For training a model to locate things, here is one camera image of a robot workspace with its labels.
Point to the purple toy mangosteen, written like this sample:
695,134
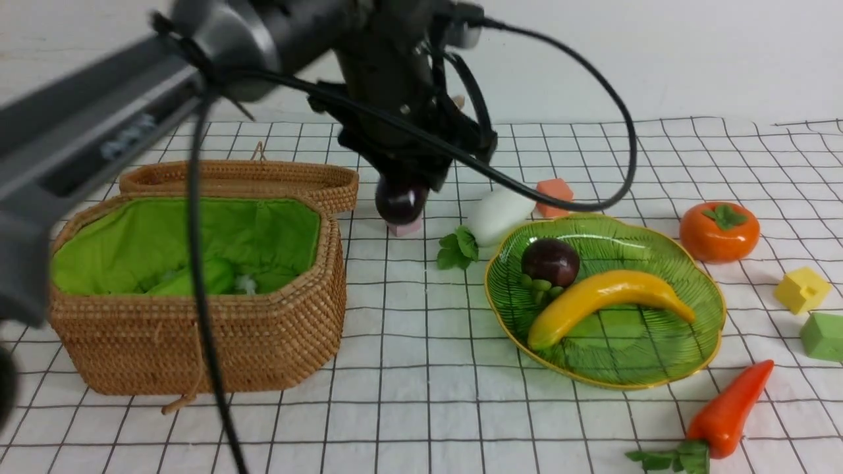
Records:
548,267

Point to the yellow foam block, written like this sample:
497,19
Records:
802,290

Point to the woven wicker basket lid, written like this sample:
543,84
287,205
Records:
334,188

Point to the orange foam cube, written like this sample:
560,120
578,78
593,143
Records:
555,188

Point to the white toy radish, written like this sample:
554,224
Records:
487,225

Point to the yellow toy banana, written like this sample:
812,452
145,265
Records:
600,291

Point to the green glass leaf plate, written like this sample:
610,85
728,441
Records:
623,346

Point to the orange toy carrot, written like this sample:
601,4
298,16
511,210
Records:
716,431

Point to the dark purple toy eggplant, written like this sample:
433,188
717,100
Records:
400,198

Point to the woven wicker basket green lining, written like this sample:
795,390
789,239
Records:
125,342

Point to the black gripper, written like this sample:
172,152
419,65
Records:
390,65

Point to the orange toy persimmon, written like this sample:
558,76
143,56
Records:
719,232

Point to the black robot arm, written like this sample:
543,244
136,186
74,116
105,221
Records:
62,142

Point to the green foam block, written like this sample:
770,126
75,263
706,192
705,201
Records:
821,336

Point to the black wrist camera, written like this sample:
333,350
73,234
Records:
456,23

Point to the white black grid tablecloth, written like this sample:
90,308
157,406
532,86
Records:
426,381

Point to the pink foam cube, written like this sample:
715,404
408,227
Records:
402,230

